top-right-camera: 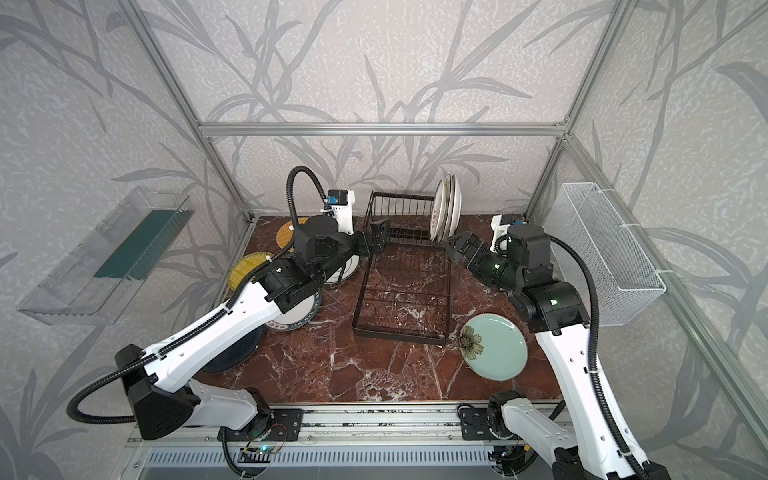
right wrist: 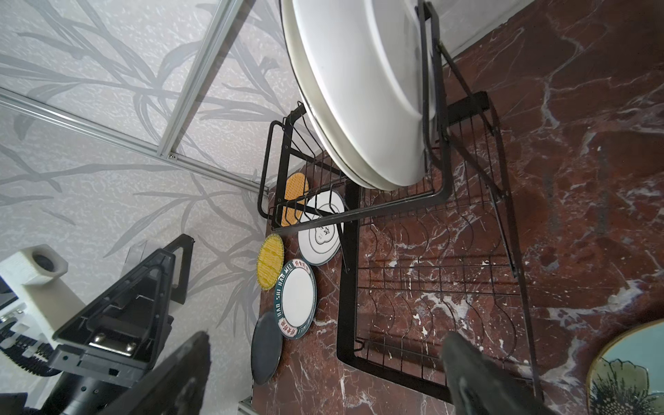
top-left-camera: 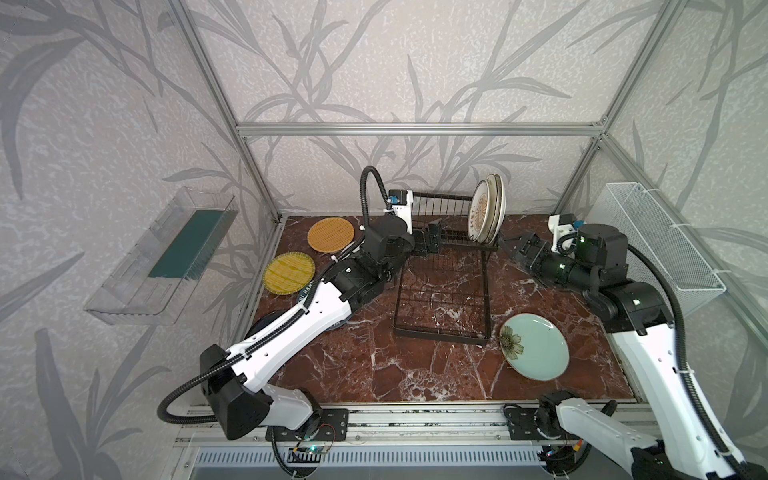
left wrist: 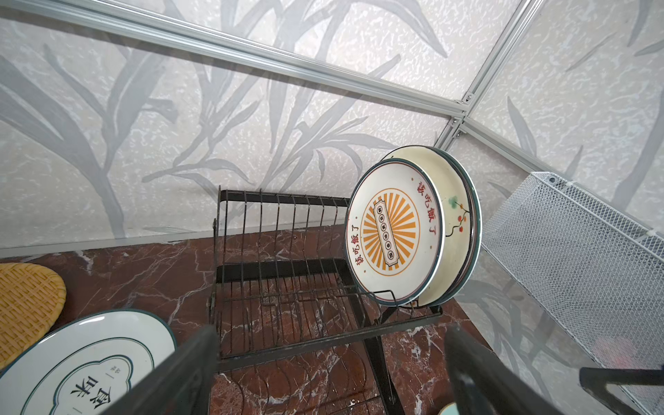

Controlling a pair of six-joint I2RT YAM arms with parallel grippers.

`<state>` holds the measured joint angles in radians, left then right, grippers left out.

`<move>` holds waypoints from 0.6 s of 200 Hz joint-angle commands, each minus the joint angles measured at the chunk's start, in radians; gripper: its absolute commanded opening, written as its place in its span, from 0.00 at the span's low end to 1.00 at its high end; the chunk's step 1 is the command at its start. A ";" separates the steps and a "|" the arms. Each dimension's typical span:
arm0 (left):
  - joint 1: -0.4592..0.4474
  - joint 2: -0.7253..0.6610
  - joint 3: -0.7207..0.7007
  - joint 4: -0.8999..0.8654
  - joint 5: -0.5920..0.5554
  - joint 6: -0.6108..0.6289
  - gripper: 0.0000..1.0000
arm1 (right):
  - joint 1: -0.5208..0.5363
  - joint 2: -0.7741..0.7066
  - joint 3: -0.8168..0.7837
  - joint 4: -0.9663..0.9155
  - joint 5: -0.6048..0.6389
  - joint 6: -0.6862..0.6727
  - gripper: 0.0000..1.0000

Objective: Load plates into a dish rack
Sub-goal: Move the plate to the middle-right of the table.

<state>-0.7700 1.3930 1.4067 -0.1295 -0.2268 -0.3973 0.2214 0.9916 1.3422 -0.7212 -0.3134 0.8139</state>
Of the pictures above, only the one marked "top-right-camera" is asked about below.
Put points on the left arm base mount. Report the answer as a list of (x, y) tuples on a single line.
[(280, 425)]

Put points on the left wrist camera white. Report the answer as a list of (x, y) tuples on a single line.
[(341, 204)]

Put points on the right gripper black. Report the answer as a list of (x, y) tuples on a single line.
[(468, 239)]

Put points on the aluminium front rail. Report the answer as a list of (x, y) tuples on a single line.
[(347, 425)]

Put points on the sunburst plate teal rim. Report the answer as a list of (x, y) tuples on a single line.
[(447, 203)]

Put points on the light green flower plate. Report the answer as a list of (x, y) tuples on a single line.
[(493, 347)]

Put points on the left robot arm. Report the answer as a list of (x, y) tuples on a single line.
[(159, 380)]

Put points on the black wire dish rack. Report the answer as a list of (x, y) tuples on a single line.
[(405, 293)]

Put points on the orange woven round plate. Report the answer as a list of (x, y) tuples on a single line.
[(285, 235)]

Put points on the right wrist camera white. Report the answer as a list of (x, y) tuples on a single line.
[(500, 224)]

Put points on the yellow-green round plate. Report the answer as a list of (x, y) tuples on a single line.
[(245, 265)]

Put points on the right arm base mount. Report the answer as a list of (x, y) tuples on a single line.
[(475, 424)]

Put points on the cream plate with plum blossoms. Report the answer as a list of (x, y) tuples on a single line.
[(456, 209)]

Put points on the white plate cloud emblem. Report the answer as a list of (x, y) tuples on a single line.
[(344, 272)]

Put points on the white wire mesh basket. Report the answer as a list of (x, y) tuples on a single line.
[(626, 282)]

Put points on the clear plastic wall tray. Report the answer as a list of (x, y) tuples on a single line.
[(96, 282)]

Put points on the white plate dark green rim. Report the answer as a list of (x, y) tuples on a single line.
[(297, 317)]

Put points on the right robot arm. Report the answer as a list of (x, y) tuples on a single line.
[(553, 290)]

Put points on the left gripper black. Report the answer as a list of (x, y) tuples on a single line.
[(376, 243)]

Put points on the dark blue plate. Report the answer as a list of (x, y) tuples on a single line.
[(236, 354)]

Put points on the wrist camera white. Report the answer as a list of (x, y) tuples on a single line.
[(500, 224), (341, 204)]

